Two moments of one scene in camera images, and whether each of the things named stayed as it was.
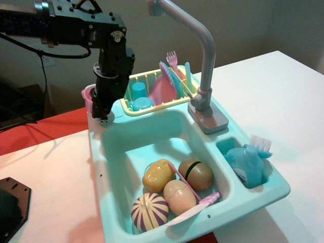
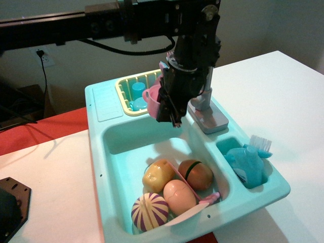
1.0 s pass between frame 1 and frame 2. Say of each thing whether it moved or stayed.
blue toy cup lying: stayed
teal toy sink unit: stayed
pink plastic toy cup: moved
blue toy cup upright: stayed
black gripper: moved
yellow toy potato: stayed
